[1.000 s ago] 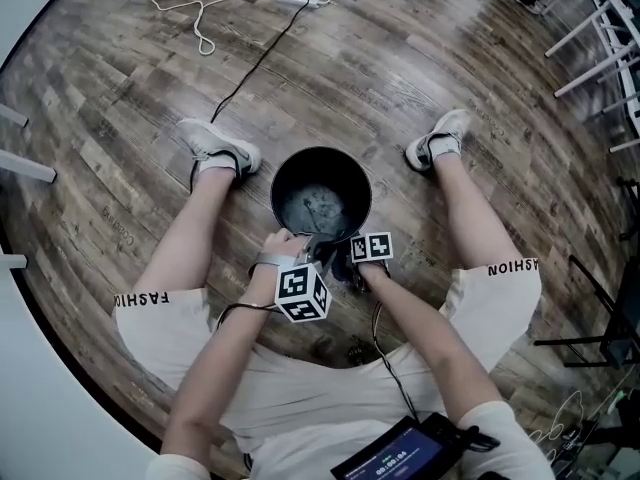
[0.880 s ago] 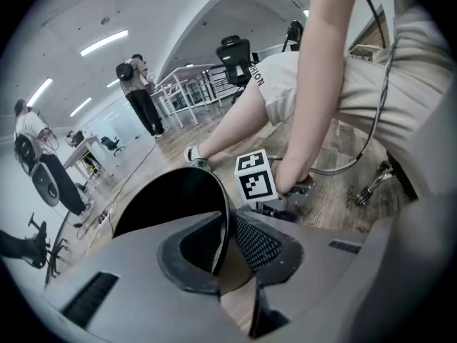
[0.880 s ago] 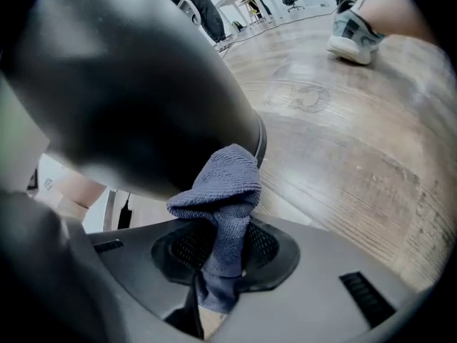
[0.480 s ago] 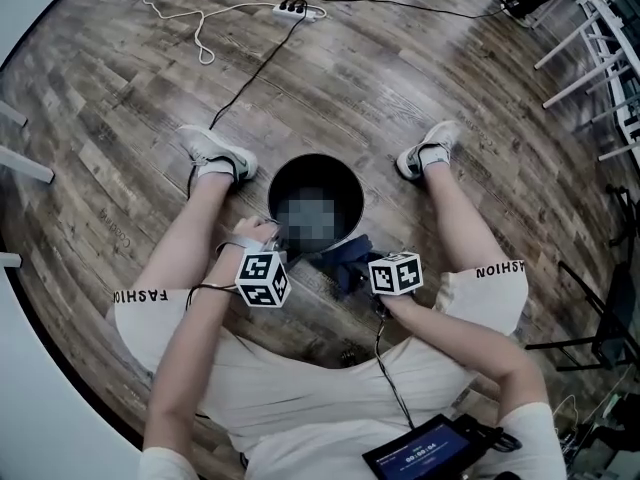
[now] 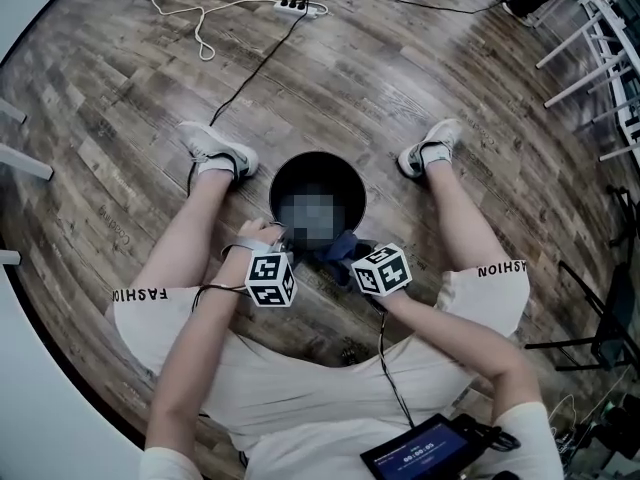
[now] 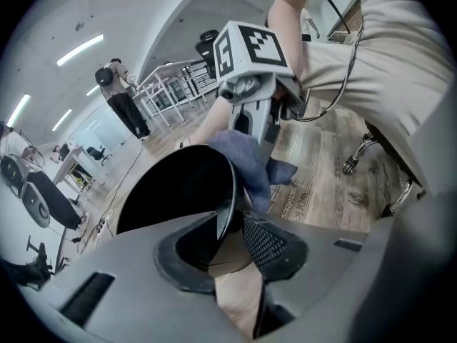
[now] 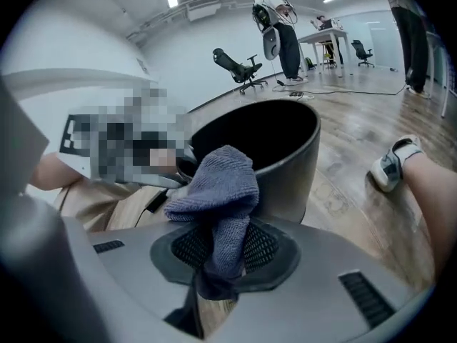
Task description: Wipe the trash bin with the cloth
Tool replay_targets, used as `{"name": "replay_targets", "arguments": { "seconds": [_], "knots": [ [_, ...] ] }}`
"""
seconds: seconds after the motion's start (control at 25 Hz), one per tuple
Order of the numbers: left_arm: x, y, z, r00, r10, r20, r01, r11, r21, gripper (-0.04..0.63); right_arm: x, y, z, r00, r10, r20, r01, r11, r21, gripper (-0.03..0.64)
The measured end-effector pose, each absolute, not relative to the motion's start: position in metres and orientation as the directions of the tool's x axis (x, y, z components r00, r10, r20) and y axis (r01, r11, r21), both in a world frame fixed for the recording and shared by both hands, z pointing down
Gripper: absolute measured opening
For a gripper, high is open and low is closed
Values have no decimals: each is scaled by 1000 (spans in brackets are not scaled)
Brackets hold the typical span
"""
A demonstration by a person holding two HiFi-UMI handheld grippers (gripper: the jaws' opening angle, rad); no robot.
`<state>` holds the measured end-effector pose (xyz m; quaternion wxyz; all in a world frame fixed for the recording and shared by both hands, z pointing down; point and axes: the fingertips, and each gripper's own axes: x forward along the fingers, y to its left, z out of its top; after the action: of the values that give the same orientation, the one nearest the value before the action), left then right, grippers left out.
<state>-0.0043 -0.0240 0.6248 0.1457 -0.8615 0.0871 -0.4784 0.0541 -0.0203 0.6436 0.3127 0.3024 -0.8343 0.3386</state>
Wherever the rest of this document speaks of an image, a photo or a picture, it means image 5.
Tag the cream t-shirt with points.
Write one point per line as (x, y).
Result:
(310, 418)

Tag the person's grey sneaker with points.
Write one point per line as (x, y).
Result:
(220, 145)
(435, 135)

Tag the person's left grey sneaker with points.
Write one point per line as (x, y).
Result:
(220, 145)

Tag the person's right grey sneaker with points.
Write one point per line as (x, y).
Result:
(435, 135)

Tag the white metal rack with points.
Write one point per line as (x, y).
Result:
(600, 43)

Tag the person's right white sock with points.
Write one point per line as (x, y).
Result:
(439, 154)

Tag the person's right forearm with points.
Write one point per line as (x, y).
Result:
(450, 338)

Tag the person's left white sock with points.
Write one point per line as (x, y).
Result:
(215, 167)

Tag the white table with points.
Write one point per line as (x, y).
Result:
(45, 393)

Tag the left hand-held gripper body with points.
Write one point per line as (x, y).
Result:
(267, 278)

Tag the black screen device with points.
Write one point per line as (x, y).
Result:
(420, 450)

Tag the person's left hand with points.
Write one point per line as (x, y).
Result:
(252, 230)

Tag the black metal stand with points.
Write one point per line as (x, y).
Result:
(607, 318)

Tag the person's left forearm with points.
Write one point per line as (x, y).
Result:
(185, 358)

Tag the cream shorts with black lettering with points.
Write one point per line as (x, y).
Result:
(145, 323)

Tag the person's left leg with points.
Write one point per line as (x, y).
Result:
(192, 233)

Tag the black tripod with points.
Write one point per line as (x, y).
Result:
(625, 213)

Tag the person's leg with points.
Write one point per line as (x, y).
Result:
(192, 233)
(460, 218)

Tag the dark blue cloth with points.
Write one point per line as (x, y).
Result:
(341, 254)

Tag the person's white sock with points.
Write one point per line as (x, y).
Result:
(439, 154)
(215, 167)

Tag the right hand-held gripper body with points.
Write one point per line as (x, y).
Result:
(382, 270)

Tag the white power strip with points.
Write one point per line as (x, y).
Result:
(300, 9)

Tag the person's right leg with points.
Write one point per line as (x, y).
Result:
(460, 218)

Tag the black round trash bin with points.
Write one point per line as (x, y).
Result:
(285, 183)

